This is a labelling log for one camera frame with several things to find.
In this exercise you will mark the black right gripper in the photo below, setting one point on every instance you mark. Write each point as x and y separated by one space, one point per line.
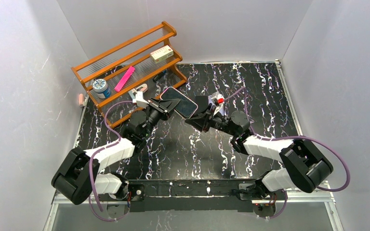
206 118

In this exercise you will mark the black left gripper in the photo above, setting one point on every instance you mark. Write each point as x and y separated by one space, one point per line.
161 109

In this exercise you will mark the black phone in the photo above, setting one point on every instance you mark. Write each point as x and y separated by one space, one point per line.
185 107

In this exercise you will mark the black smartphone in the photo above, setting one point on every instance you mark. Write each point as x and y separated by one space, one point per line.
202 103

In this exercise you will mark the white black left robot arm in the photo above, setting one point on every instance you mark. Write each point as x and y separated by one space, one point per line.
79 177

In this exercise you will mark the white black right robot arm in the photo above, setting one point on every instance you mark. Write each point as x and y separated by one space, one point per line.
304 165

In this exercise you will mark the dark marker on shelf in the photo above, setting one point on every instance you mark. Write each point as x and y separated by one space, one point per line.
157 77

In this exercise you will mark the orange wooden shelf rack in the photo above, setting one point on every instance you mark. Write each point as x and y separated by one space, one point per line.
108 77

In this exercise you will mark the pink flat bar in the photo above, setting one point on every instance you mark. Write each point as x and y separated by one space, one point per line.
124 79

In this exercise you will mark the cream cardboard box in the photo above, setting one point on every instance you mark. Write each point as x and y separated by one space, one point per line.
161 54

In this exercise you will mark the blue lidded jar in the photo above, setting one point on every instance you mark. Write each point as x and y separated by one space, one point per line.
101 88

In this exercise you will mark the black base bar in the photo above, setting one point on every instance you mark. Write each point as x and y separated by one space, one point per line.
188 195

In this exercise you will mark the pink eraser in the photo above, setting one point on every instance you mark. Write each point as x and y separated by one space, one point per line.
81 100

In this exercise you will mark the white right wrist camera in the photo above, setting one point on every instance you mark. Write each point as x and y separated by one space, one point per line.
217 100

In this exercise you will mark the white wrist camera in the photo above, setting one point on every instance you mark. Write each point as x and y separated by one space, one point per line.
139 99
217 100

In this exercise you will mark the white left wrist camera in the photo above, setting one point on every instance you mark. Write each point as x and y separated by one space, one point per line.
139 99

